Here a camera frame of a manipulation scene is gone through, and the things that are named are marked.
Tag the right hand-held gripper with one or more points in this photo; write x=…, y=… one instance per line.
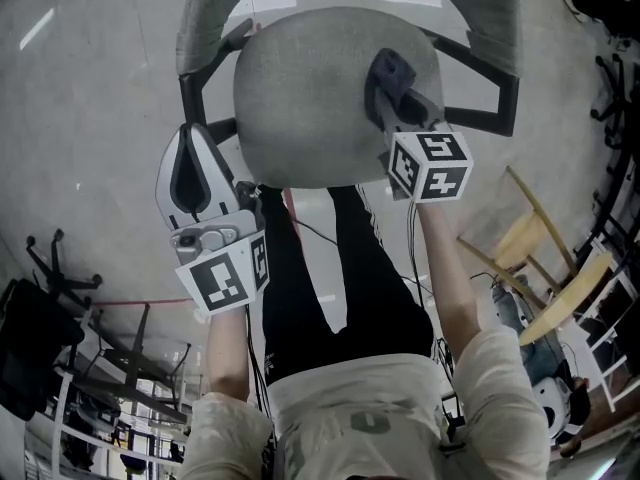
x=435, y=178

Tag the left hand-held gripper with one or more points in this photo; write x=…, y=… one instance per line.
x=220, y=283

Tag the dark wiping cloth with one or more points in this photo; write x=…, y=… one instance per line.
x=392, y=68

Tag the grey round chair seat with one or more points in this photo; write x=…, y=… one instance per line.
x=310, y=98

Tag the grey green chair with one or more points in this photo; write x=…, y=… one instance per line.
x=500, y=28

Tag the person's right forearm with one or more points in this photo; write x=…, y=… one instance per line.
x=450, y=278

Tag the person's left forearm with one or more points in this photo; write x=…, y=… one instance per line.
x=227, y=358

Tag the black office chair base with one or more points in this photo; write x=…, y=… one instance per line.
x=617, y=103
x=57, y=278

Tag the black office chair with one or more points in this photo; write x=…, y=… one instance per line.
x=35, y=348

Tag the person's black trousers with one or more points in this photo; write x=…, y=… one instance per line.
x=300, y=318

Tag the round wooden side table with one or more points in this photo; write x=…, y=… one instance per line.
x=565, y=308

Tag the person's beige shirt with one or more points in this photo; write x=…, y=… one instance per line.
x=325, y=408

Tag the white round appliance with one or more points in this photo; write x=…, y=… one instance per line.
x=545, y=393

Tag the white metal rack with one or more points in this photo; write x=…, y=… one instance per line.
x=606, y=388

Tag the black frame desk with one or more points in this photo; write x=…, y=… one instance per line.
x=135, y=348

